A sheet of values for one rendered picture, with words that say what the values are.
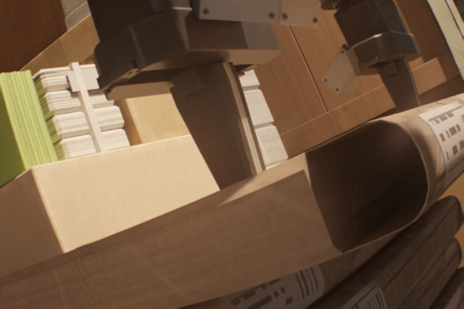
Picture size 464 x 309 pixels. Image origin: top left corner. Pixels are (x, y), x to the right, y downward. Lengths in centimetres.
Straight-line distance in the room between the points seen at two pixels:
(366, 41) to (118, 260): 36
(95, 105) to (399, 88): 59
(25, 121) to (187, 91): 66
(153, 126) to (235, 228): 91
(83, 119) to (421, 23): 84
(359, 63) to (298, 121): 111
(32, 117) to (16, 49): 137
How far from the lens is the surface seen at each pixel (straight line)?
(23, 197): 97
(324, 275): 44
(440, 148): 29
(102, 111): 113
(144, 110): 119
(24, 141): 99
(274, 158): 142
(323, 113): 170
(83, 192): 99
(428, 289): 61
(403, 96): 67
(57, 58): 129
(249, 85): 144
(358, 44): 63
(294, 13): 33
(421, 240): 57
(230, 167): 36
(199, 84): 35
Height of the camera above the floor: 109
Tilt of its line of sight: 7 degrees up
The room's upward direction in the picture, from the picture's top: 22 degrees counter-clockwise
